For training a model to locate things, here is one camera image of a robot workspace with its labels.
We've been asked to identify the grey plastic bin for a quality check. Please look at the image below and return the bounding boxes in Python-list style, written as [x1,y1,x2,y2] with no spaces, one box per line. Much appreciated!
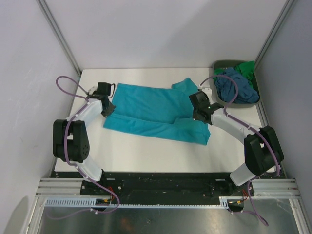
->
[213,67,260,108]

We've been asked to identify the dark blue t-shirt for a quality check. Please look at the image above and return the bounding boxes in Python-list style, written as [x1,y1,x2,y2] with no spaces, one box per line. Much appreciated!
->
[214,68,259,104]

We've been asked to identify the right aluminium corner post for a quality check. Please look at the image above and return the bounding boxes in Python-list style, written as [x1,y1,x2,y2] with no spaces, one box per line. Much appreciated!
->
[255,0,297,69]

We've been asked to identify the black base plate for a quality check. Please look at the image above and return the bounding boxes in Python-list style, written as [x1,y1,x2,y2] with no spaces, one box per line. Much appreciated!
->
[80,172,254,206]

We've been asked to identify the teal t-shirt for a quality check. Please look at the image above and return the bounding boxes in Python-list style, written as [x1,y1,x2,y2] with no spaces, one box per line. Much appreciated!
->
[103,78,211,145]

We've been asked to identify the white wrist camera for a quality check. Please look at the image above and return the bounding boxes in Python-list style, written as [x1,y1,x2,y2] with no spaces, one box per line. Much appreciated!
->
[197,85,212,94]
[88,86,97,95]

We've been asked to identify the aluminium corner post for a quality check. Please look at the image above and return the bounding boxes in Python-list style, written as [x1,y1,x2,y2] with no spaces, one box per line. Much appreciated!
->
[255,0,297,69]
[36,0,82,77]

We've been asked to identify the green t-shirt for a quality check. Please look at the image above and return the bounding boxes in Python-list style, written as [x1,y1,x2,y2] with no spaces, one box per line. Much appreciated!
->
[212,60,255,87]

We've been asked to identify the aluminium frame rail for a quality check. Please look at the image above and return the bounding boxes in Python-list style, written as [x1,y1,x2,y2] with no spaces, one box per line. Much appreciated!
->
[36,178,83,197]

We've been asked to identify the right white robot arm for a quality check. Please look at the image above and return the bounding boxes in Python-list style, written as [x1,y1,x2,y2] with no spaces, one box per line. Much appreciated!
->
[189,91,284,195]

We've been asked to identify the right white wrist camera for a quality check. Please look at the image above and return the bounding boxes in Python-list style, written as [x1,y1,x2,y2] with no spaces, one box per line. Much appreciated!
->
[197,85,212,94]

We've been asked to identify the left aluminium corner post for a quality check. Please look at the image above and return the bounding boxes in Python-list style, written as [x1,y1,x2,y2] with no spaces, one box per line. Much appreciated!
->
[36,0,82,77]

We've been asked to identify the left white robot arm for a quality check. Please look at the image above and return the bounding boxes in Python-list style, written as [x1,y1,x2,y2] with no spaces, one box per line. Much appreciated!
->
[53,82,116,195]

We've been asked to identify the white slotted cable duct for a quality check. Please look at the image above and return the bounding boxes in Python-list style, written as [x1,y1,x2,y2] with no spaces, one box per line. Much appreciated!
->
[45,196,231,210]

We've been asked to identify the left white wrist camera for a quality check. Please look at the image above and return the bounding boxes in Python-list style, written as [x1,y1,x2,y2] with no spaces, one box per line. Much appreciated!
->
[88,86,97,95]

